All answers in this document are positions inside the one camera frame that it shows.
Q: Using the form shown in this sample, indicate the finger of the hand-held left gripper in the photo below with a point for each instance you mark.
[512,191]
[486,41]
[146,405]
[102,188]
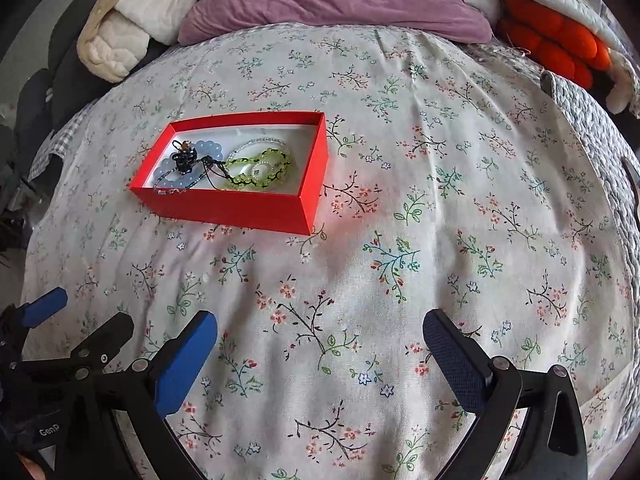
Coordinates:
[45,305]
[110,332]

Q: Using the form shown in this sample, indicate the black chair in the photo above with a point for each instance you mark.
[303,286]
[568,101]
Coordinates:
[60,75]

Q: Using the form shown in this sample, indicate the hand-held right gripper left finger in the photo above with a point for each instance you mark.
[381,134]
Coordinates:
[185,360]

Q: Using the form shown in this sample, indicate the grey quilted floral cover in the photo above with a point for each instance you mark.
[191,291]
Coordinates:
[595,130]

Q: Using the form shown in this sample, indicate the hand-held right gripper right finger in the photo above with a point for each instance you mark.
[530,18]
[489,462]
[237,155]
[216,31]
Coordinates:
[455,365]

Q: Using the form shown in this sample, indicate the orange knot cushion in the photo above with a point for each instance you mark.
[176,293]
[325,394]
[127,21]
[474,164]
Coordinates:
[550,35]

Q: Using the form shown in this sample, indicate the white quilted blanket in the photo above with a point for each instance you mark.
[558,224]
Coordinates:
[160,5]

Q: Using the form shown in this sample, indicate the cream quilted blanket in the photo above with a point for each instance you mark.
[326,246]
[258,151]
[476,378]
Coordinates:
[110,50]

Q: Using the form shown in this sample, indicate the floral bed sheet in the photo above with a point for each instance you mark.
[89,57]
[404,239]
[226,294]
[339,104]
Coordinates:
[400,185]

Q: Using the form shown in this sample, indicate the checked sheet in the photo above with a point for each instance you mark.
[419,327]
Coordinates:
[60,145]

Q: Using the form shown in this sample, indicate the red cardboard box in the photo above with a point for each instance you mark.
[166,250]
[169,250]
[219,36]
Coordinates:
[240,215]

